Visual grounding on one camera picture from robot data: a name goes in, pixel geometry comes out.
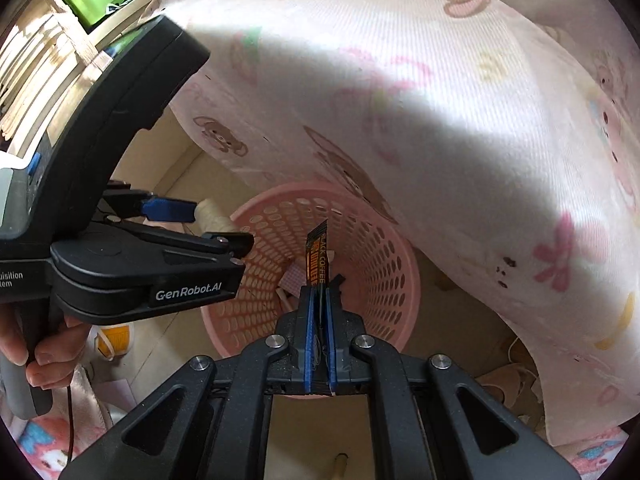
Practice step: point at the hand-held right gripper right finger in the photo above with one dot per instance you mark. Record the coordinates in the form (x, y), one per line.
(331, 345)

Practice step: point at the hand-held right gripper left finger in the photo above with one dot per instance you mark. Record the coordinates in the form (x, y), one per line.
(310, 345)

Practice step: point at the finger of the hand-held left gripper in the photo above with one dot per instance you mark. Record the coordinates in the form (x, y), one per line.
(167, 208)
(215, 244)

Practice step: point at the cream thread spool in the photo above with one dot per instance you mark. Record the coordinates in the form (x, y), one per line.
(212, 217)

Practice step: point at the pink plastic basket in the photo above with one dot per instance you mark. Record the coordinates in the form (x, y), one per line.
(380, 280)

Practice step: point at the black coffee sachet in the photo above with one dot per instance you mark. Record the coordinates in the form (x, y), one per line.
(319, 255)

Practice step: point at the person's left hand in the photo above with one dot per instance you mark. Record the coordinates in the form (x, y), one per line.
(57, 355)

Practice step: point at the white shelf unit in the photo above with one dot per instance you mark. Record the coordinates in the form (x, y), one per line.
(131, 14)

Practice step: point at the white yellow wrapper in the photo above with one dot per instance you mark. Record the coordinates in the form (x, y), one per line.
(112, 340)

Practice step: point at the pink bear print cloth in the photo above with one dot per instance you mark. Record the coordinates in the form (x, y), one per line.
(450, 135)

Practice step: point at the person's left leg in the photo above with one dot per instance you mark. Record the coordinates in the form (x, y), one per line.
(40, 442)

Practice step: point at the person's leg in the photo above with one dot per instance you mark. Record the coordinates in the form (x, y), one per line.
(595, 452)
(40, 442)

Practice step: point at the person's right leg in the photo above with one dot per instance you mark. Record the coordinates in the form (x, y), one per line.
(595, 452)

